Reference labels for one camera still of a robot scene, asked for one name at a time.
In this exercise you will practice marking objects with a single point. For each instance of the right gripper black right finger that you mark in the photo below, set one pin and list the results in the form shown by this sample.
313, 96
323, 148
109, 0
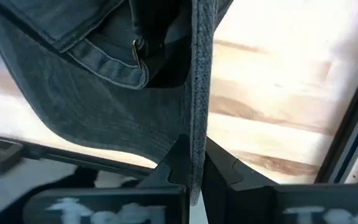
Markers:
247, 202

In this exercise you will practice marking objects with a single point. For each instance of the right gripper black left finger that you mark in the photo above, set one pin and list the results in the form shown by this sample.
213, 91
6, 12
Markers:
110, 205

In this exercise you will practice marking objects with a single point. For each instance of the dark grey baseball cap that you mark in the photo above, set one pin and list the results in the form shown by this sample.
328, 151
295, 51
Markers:
104, 118

